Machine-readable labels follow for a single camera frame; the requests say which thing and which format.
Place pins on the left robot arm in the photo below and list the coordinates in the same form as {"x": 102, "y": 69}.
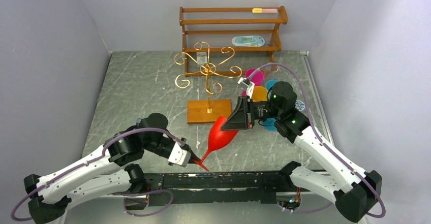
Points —
{"x": 109, "y": 169}

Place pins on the gold wire glass rack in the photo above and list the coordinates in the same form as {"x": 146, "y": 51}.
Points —
{"x": 208, "y": 110}

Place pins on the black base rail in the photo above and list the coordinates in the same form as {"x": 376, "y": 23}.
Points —
{"x": 186, "y": 188}

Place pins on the yellow wine glass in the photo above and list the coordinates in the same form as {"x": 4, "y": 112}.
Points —
{"x": 259, "y": 94}

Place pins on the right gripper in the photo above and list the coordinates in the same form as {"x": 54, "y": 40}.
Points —
{"x": 247, "y": 114}

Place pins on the blue packaged item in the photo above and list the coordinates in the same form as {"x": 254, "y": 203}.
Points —
{"x": 248, "y": 41}

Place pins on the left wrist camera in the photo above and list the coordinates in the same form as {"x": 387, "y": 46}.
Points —
{"x": 179, "y": 156}

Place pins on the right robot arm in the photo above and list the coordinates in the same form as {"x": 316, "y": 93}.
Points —
{"x": 353, "y": 190}

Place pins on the white teal cardboard box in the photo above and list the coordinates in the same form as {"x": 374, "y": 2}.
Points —
{"x": 201, "y": 58}

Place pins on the blue wine glass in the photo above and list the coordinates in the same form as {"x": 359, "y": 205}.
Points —
{"x": 268, "y": 124}
{"x": 270, "y": 83}

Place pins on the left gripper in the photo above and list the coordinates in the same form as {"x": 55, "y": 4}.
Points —
{"x": 193, "y": 156}

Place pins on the red wine glass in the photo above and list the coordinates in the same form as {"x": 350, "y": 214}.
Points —
{"x": 217, "y": 139}

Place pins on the magenta wine glass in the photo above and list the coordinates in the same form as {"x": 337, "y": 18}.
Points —
{"x": 257, "y": 79}

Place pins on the blue wine glass back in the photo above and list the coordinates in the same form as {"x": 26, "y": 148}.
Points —
{"x": 268, "y": 124}

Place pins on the wooden shelf rack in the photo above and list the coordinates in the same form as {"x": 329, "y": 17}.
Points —
{"x": 217, "y": 27}

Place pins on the clear wine glass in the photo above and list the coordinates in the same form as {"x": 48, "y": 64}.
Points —
{"x": 270, "y": 68}

